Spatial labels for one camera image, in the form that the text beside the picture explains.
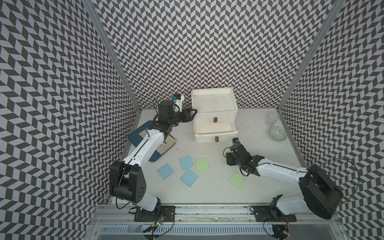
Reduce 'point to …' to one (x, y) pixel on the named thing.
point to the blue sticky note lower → (189, 178)
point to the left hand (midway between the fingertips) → (194, 111)
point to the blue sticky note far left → (165, 171)
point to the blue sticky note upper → (186, 162)
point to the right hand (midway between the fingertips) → (231, 157)
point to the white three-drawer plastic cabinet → (216, 113)
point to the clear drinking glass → (271, 119)
